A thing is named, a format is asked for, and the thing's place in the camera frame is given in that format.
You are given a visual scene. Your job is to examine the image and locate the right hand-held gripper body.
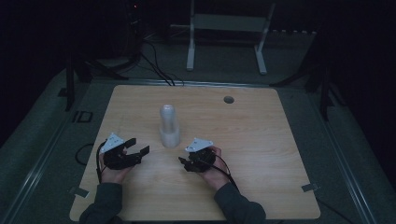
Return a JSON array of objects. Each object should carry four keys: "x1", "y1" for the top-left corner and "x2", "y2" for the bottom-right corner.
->
[{"x1": 185, "y1": 137, "x2": 218, "y2": 174}]

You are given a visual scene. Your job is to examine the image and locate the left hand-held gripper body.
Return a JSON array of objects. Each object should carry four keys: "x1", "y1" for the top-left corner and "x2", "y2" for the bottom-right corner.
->
[{"x1": 99, "y1": 133, "x2": 143, "y2": 171}]

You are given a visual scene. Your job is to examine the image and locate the clear plastic cup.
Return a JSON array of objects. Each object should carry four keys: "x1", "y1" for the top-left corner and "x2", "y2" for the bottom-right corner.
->
[{"x1": 159, "y1": 123, "x2": 182, "y2": 149}]

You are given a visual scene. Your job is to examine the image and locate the person's left hand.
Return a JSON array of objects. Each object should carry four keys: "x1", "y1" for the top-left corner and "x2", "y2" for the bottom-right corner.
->
[{"x1": 98, "y1": 149, "x2": 134, "y2": 185}]

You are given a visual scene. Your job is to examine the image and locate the person's right hand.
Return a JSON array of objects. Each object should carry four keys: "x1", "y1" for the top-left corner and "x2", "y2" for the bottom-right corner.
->
[{"x1": 199, "y1": 146, "x2": 233, "y2": 191}]

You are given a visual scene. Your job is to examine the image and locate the grey tape piece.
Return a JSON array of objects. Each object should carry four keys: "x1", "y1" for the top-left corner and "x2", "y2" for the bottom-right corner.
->
[
  {"x1": 68, "y1": 186, "x2": 91, "y2": 199},
  {"x1": 301, "y1": 183, "x2": 320, "y2": 193}
]

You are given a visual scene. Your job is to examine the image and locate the black tripod legs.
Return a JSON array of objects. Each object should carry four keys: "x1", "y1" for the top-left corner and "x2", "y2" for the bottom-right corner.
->
[{"x1": 76, "y1": 57, "x2": 130, "y2": 83}]

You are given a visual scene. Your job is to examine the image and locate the dark equipment rack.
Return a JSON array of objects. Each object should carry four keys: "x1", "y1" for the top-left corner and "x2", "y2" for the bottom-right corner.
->
[{"x1": 122, "y1": 0, "x2": 145, "y2": 62}]

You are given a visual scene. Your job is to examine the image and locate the black angled stand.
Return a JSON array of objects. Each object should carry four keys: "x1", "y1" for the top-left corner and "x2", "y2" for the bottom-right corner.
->
[{"x1": 269, "y1": 31, "x2": 336, "y2": 122}]

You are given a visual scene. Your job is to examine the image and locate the white metal stand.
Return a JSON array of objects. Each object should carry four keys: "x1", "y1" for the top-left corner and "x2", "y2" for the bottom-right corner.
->
[{"x1": 186, "y1": 0, "x2": 277, "y2": 76}]

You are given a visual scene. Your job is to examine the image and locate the pale power strip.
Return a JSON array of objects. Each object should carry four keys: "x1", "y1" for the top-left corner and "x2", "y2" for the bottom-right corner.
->
[{"x1": 271, "y1": 29, "x2": 318, "y2": 36}]

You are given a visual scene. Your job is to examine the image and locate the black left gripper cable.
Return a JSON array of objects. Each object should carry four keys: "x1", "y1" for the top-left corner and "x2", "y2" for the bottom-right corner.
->
[{"x1": 75, "y1": 141, "x2": 107, "y2": 185}]

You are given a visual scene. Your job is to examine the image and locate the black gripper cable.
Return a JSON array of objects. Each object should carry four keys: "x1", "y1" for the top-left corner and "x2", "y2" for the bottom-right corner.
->
[
  {"x1": 213, "y1": 153, "x2": 241, "y2": 192},
  {"x1": 75, "y1": 141, "x2": 107, "y2": 185}
]

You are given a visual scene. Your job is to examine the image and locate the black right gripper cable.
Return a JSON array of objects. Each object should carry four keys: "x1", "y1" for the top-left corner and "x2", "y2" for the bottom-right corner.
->
[{"x1": 213, "y1": 153, "x2": 241, "y2": 192}]

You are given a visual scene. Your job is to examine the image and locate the black floor bracket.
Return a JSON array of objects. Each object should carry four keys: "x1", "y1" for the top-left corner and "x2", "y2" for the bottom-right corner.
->
[{"x1": 71, "y1": 110, "x2": 94, "y2": 124}]

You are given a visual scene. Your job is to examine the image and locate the black floor cable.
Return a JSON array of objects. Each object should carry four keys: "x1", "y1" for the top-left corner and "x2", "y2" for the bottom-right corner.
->
[
  {"x1": 143, "y1": 39, "x2": 186, "y2": 87},
  {"x1": 140, "y1": 53, "x2": 175, "y2": 87}
]

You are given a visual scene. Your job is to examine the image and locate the metal floor rail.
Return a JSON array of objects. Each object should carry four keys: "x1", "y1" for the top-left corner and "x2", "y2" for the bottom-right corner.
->
[
  {"x1": 0, "y1": 116, "x2": 75, "y2": 224},
  {"x1": 309, "y1": 91, "x2": 378, "y2": 224}
]

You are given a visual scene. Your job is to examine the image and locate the thin black cable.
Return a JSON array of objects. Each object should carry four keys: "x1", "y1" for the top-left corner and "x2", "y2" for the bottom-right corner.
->
[{"x1": 313, "y1": 197, "x2": 355, "y2": 224}]

